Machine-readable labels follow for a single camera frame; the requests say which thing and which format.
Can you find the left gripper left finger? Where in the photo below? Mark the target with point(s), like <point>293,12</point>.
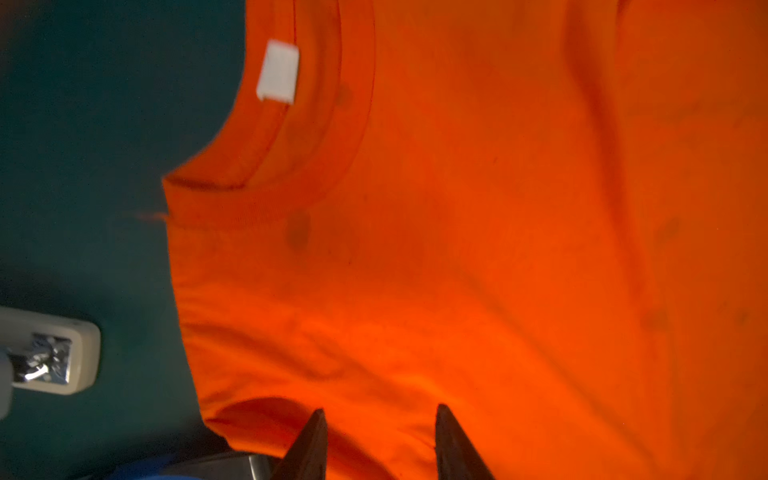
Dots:
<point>307,457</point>

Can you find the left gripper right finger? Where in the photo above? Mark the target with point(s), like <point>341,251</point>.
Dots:
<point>456,456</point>

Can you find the orange t shirt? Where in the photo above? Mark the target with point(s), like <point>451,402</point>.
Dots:
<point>550,216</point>

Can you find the grey stapler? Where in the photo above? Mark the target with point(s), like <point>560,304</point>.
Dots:
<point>46,353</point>

